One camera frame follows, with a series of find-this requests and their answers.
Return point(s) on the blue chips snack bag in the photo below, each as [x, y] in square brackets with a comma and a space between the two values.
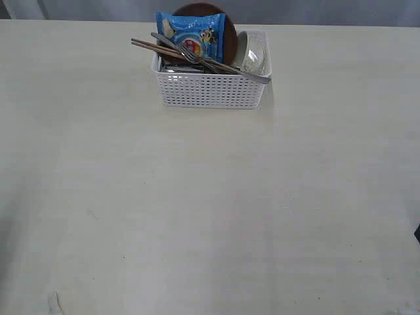
[203, 35]

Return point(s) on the white speckled bowl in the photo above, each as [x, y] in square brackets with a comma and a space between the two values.
[255, 40]

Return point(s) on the brown round plate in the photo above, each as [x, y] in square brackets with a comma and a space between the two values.
[230, 41]

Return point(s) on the silver metal table knife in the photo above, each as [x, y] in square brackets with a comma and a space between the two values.
[167, 41]

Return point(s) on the silver metal fork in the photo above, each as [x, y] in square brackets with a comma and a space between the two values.
[255, 78]

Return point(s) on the brown wooden chopstick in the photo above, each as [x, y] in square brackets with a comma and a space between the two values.
[161, 50]
[133, 39]

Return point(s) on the white perforated plastic basket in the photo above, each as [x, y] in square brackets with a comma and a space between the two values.
[202, 90]

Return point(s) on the grey backdrop curtain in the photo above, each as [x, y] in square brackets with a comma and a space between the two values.
[282, 12]

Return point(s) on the silver foil packet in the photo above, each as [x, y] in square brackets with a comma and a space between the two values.
[182, 68]

